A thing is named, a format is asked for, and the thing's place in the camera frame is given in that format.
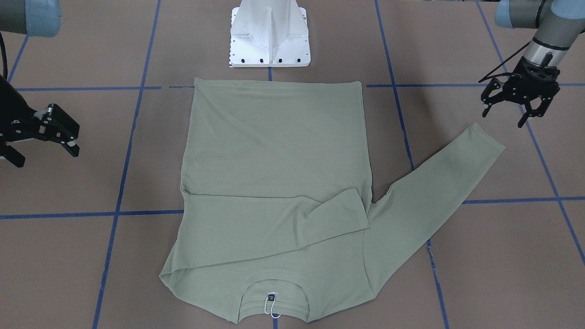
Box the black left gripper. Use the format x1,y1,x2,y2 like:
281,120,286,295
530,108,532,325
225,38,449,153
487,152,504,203
480,62,560,128

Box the olive green long-sleeve shirt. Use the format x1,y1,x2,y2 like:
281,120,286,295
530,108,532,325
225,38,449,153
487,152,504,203
160,78,505,324

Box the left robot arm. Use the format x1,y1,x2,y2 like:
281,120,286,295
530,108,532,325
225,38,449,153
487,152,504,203
480,0,585,127

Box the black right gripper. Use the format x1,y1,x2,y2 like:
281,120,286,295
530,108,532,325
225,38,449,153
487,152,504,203
0,76,80,167

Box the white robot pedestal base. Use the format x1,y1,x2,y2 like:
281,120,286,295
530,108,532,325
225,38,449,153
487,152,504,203
229,0,311,68

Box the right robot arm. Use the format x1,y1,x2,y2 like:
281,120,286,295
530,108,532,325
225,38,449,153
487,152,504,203
0,0,80,167

